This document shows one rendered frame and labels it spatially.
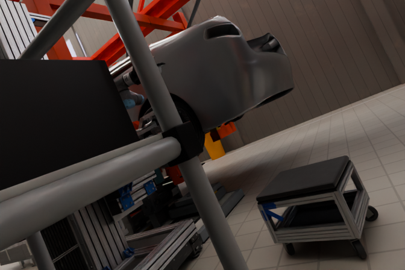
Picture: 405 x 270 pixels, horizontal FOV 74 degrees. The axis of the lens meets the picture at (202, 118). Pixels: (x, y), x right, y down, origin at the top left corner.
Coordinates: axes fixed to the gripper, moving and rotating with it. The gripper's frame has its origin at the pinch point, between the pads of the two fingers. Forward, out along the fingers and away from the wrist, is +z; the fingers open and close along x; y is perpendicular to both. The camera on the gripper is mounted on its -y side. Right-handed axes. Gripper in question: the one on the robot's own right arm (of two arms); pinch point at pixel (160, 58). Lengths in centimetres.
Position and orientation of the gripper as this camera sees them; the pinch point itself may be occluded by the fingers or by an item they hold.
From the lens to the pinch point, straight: 161.9
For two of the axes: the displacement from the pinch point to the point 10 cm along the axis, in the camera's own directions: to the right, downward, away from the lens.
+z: 8.8, -4.1, -2.3
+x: -2.8, -0.7, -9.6
